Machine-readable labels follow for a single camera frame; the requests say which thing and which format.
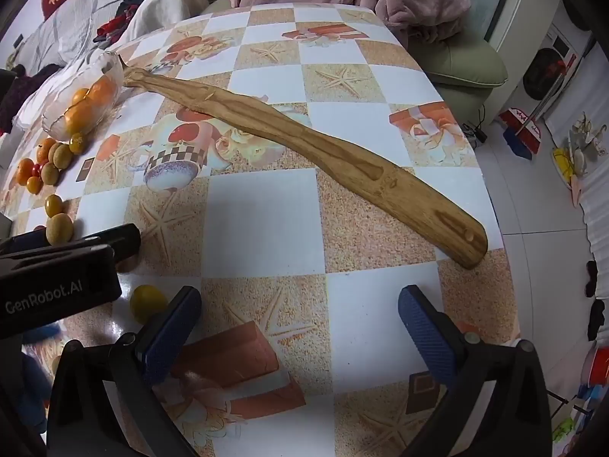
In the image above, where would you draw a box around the white pillow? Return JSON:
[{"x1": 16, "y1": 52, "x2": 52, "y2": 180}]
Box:
[{"x1": 126, "y1": 0, "x2": 222, "y2": 41}]

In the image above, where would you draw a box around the dark clothing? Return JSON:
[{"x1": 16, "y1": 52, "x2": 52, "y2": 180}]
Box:
[{"x1": 116, "y1": 0, "x2": 150, "y2": 17}]

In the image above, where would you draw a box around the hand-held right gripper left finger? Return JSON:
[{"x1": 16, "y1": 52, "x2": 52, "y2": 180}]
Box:
[{"x1": 45, "y1": 286, "x2": 203, "y2": 457}]

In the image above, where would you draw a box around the dark knitted cloth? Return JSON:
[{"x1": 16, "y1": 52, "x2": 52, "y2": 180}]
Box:
[{"x1": 0, "y1": 64, "x2": 62, "y2": 136}]

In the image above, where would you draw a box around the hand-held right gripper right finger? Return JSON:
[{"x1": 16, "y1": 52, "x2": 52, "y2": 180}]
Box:
[{"x1": 397, "y1": 284, "x2": 553, "y2": 457}]

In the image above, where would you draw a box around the checkered printed tablecloth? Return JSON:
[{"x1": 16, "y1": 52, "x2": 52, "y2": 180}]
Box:
[{"x1": 0, "y1": 2, "x2": 521, "y2": 457}]

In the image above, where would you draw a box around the clear glass bowl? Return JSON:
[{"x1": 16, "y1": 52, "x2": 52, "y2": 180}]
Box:
[{"x1": 42, "y1": 51, "x2": 125, "y2": 135}]

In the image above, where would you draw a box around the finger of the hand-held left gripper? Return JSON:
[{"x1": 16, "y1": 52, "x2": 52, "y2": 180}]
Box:
[{"x1": 0, "y1": 224, "x2": 142, "y2": 264}]

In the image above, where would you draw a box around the white cabinet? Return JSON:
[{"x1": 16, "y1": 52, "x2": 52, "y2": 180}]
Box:
[{"x1": 485, "y1": 0, "x2": 564, "y2": 62}]

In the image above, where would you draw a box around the black power strip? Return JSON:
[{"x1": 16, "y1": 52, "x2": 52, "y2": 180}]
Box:
[{"x1": 462, "y1": 121, "x2": 490, "y2": 144}]

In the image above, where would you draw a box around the red bucket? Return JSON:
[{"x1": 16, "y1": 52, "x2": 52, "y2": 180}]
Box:
[{"x1": 584, "y1": 345, "x2": 609, "y2": 386}]

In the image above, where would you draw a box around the blue cloth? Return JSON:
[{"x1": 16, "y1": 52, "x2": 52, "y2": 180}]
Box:
[{"x1": 0, "y1": 322, "x2": 62, "y2": 431}]

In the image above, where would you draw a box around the red and white dustpan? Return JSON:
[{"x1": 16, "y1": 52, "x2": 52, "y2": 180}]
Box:
[{"x1": 497, "y1": 105, "x2": 544, "y2": 159}]

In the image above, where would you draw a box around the red cloth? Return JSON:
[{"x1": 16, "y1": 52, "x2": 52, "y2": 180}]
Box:
[{"x1": 92, "y1": 14, "x2": 131, "y2": 43}]

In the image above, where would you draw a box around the white appliance with round door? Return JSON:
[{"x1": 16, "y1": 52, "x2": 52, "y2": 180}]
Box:
[{"x1": 521, "y1": 24, "x2": 598, "y2": 103}]

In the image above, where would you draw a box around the green sofa cushion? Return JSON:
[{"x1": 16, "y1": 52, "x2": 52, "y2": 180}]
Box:
[{"x1": 197, "y1": 0, "x2": 509, "y2": 90}]

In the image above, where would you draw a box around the long wooden stick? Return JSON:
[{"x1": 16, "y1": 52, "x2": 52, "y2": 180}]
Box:
[{"x1": 121, "y1": 66, "x2": 489, "y2": 268}]

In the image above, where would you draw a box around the pile of slippers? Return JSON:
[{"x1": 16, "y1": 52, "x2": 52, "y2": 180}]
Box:
[{"x1": 552, "y1": 112, "x2": 609, "y2": 208}]

